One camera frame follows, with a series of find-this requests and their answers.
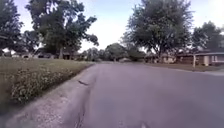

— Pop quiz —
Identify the row of distant trees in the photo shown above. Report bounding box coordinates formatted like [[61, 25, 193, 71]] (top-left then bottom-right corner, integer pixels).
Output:
[[80, 42, 146, 63]]

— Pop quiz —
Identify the grey asphalt road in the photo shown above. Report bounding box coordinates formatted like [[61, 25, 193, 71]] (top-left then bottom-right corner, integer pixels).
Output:
[[66, 61, 224, 128]]

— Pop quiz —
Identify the large broad tree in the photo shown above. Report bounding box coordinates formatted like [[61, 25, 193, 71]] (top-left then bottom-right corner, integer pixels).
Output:
[[121, 0, 195, 64]]

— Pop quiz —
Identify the row of low houses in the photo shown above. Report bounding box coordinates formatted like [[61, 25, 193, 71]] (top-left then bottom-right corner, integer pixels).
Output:
[[2, 49, 83, 61]]

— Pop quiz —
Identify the large spreading tree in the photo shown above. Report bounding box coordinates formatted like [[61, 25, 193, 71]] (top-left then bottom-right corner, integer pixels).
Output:
[[25, 0, 100, 60]]

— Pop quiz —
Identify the grey concrete kerb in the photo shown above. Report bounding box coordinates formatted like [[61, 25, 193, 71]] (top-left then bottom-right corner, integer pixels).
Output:
[[0, 63, 98, 128]]

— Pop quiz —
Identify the grass lawn with weeds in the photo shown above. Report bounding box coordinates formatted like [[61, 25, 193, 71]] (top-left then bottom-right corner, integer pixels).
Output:
[[0, 57, 96, 113]]

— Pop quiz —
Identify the low brick house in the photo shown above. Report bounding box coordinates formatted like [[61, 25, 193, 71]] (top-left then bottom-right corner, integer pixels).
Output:
[[175, 50, 224, 67]]

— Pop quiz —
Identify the dark leafy tree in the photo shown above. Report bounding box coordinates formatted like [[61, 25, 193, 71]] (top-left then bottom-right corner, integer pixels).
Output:
[[191, 21, 224, 54]]

